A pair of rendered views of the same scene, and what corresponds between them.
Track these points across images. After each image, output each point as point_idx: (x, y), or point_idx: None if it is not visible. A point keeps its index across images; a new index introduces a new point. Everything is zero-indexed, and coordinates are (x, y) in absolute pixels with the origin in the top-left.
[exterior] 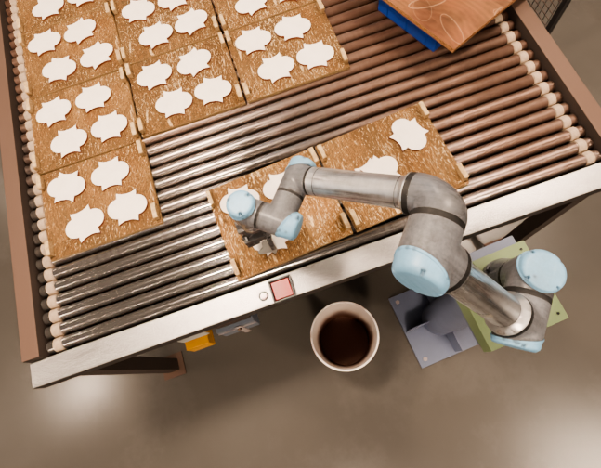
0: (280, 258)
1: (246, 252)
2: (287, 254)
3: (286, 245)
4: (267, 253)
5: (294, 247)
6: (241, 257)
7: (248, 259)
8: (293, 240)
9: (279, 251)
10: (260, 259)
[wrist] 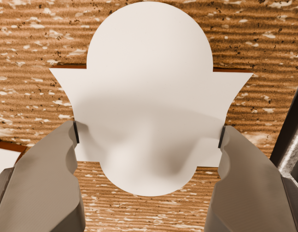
0: (266, 117)
1: (162, 206)
2: (272, 83)
3: (226, 67)
4: (216, 165)
5: (265, 26)
6: (171, 223)
7: (190, 210)
8: (219, 18)
9: (229, 111)
10: (214, 182)
